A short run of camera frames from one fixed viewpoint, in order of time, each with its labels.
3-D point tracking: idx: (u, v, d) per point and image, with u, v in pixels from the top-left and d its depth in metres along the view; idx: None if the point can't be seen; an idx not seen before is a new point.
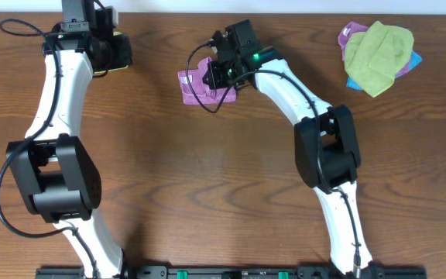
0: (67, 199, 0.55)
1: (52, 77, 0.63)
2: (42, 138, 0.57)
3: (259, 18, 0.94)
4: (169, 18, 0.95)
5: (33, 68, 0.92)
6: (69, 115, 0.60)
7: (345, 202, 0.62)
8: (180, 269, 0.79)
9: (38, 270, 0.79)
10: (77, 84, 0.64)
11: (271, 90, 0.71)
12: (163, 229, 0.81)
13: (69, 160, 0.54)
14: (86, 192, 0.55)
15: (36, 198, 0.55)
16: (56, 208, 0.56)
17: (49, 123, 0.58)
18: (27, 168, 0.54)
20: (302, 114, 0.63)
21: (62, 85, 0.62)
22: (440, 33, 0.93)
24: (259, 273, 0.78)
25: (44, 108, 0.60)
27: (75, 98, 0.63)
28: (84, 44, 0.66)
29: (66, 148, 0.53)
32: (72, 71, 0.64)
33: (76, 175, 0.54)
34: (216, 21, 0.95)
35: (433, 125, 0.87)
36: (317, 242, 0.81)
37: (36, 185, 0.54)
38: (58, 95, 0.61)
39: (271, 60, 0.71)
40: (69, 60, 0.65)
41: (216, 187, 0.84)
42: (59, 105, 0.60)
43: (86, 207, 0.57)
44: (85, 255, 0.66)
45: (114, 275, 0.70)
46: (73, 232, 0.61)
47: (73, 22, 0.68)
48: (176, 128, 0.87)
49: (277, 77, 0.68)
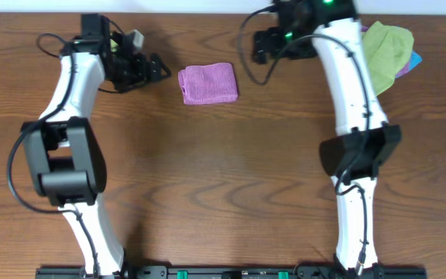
0: (75, 182, 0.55)
1: (66, 70, 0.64)
2: (55, 119, 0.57)
3: (259, 18, 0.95)
4: (170, 19, 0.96)
5: (33, 67, 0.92)
6: (80, 105, 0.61)
7: (361, 197, 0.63)
8: (180, 269, 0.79)
9: (38, 270, 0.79)
10: (90, 78, 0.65)
11: (329, 62, 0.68)
12: (162, 229, 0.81)
13: (79, 141, 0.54)
14: (93, 174, 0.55)
15: (45, 180, 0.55)
16: (64, 191, 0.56)
17: (62, 107, 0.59)
18: (38, 147, 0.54)
20: (355, 120, 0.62)
21: (76, 77, 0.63)
22: (438, 33, 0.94)
24: (259, 273, 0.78)
25: (58, 94, 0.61)
27: (87, 91, 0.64)
28: (97, 49, 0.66)
29: (76, 129, 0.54)
32: (86, 65, 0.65)
33: (84, 157, 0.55)
34: (216, 21, 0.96)
35: (432, 125, 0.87)
36: (317, 242, 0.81)
37: (45, 166, 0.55)
38: (72, 84, 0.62)
39: (343, 20, 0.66)
40: (85, 55, 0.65)
41: (216, 187, 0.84)
42: (73, 94, 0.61)
43: (93, 191, 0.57)
44: (87, 246, 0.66)
45: (115, 272, 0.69)
46: (77, 217, 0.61)
47: (89, 36, 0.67)
48: (176, 128, 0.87)
49: (344, 54, 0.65)
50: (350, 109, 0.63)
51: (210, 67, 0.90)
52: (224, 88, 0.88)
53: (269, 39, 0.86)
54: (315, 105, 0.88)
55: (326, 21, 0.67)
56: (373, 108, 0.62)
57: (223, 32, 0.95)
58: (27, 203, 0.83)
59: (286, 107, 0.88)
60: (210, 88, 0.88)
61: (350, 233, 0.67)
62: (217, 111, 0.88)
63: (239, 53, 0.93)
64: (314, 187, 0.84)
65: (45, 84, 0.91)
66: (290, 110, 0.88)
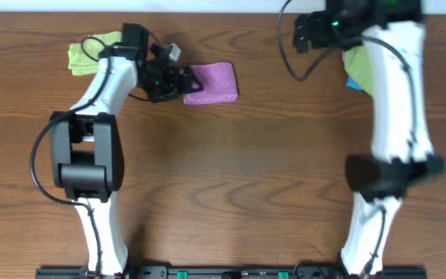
0: (93, 177, 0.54)
1: (102, 73, 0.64)
2: (84, 112, 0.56)
3: (259, 18, 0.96)
4: (171, 19, 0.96)
5: (33, 67, 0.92)
6: (111, 104, 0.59)
7: (383, 217, 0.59)
8: (180, 269, 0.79)
9: (38, 270, 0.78)
10: (122, 84, 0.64)
11: (381, 62, 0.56)
12: (163, 229, 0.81)
13: (103, 136, 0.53)
14: (112, 172, 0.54)
15: (63, 170, 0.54)
16: (80, 184, 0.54)
17: (92, 102, 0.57)
18: (63, 136, 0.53)
20: (398, 147, 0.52)
21: (109, 80, 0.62)
22: (439, 33, 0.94)
24: (259, 273, 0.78)
25: (89, 92, 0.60)
27: (118, 94, 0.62)
28: (135, 55, 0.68)
29: (102, 124, 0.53)
32: (120, 73, 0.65)
33: (107, 153, 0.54)
34: (217, 21, 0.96)
35: (433, 125, 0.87)
36: (318, 242, 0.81)
37: (67, 156, 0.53)
38: (104, 84, 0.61)
39: (403, 23, 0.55)
40: (121, 62, 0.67)
41: (217, 187, 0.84)
42: (104, 93, 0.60)
43: (108, 189, 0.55)
44: (93, 243, 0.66)
45: (117, 273, 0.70)
46: (89, 212, 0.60)
47: (127, 43, 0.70)
48: (177, 128, 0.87)
49: (399, 63, 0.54)
50: (393, 132, 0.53)
51: (210, 67, 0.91)
52: (224, 88, 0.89)
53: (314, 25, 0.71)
54: (316, 105, 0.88)
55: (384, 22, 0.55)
56: (420, 136, 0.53)
57: (223, 32, 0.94)
58: (27, 203, 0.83)
59: (286, 107, 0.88)
60: (210, 87, 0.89)
61: (361, 245, 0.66)
62: (218, 111, 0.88)
63: (239, 53, 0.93)
64: (314, 187, 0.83)
65: (46, 84, 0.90)
66: (291, 109, 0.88)
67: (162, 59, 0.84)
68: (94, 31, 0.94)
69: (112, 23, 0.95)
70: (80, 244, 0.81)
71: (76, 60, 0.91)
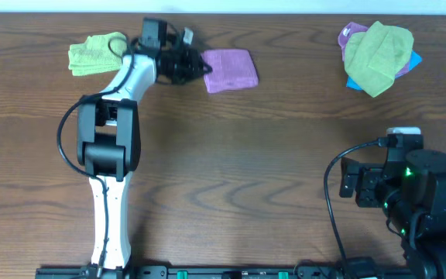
0: (113, 157, 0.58)
1: (125, 65, 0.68)
2: (109, 98, 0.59)
3: (259, 19, 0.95)
4: (170, 19, 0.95)
5: (33, 68, 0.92)
6: (133, 93, 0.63)
7: None
8: (180, 269, 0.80)
9: (38, 270, 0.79)
10: (143, 78, 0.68)
11: None
12: (163, 229, 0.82)
13: (125, 122, 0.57)
14: (131, 153, 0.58)
15: (88, 148, 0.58)
16: (102, 162, 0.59)
17: (117, 90, 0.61)
18: (90, 118, 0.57)
20: None
21: (132, 71, 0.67)
22: (439, 33, 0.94)
24: (259, 273, 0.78)
25: (113, 81, 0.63)
27: (139, 85, 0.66)
28: (156, 54, 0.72)
29: (125, 109, 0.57)
32: (143, 67, 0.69)
33: (126, 136, 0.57)
34: (216, 21, 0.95)
35: (432, 125, 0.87)
36: (318, 242, 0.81)
37: (91, 136, 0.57)
38: (128, 75, 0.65)
39: None
40: (143, 60, 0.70)
41: (216, 186, 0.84)
42: (128, 82, 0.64)
43: (126, 168, 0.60)
44: (101, 229, 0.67)
45: (118, 266, 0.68)
46: (104, 191, 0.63)
47: (149, 39, 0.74)
48: (176, 128, 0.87)
49: None
50: None
51: (230, 55, 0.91)
52: (241, 75, 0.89)
53: (376, 175, 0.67)
54: (316, 105, 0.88)
55: None
56: None
57: (223, 32, 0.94)
58: (27, 204, 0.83)
59: (286, 107, 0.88)
60: (228, 70, 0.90)
61: None
62: (217, 111, 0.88)
63: (239, 53, 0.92)
64: (313, 188, 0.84)
65: (45, 84, 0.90)
66: (290, 109, 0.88)
67: (178, 46, 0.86)
68: (94, 32, 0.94)
69: (111, 24, 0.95)
70: (80, 244, 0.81)
71: (76, 60, 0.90)
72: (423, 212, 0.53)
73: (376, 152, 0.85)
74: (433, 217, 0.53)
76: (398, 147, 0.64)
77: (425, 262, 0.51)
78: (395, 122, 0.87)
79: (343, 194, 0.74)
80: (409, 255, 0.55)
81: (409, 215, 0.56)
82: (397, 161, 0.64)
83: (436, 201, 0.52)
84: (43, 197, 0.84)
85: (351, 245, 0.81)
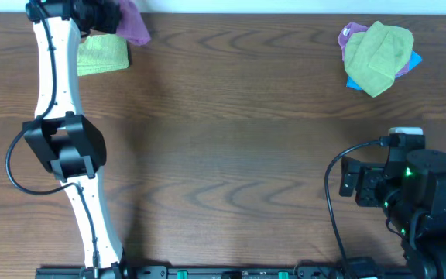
0: (80, 160, 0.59)
1: (45, 50, 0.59)
2: (50, 117, 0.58)
3: (260, 18, 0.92)
4: (169, 18, 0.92)
5: (32, 68, 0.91)
6: (71, 92, 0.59)
7: None
8: (180, 269, 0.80)
9: (38, 270, 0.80)
10: (70, 57, 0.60)
11: None
12: (162, 229, 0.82)
13: (79, 135, 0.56)
14: (96, 154, 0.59)
15: (53, 165, 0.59)
16: (73, 170, 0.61)
17: (55, 101, 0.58)
18: (42, 142, 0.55)
20: None
21: (56, 59, 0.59)
22: (442, 33, 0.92)
24: (259, 273, 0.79)
25: (45, 86, 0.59)
27: (73, 74, 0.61)
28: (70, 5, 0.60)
29: (73, 124, 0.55)
32: (64, 43, 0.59)
33: (85, 145, 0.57)
34: (217, 21, 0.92)
35: (432, 126, 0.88)
36: (319, 242, 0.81)
37: (52, 155, 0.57)
38: (54, 71, 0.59)
39: None
40: (60, 29, 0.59)
41: (216, 187, 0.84)
42: (59, 81, 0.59)
43: (96, 166, 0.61)
44: (86, 231, 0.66)
45: (114, 263, 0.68)
46: (79, 191, 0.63)
47: None
48: (176, 128, 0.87)
49: None
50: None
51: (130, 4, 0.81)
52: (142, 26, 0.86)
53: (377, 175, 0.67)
54: (316, 106, 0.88)
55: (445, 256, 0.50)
56: None
57: (223, 32, 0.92)
58: (26, 204, 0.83)
59: (286, 107, 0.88)
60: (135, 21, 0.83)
61: None
62: (218, 111, 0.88)
63: (239, 53, 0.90)
64: (313, 188, 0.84)
65: None
66: (290, 109, 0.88)
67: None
68: None
69: None
70: (80, 243, 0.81)
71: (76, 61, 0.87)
72: (423, 212, 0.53)
73: (376, 152, 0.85)
74: (433, 217, 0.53)
76: (399, 147, 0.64)
77: (425, 262, 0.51)
78: (395, 122, 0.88)
79: (343, 194, 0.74)
80: (409, 255, 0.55)
81: (409, 215, 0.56)
82: (397, 162, 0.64)
83: (435, 202, 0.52)
84: (42, 197, 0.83)
85: (351, 244, 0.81)
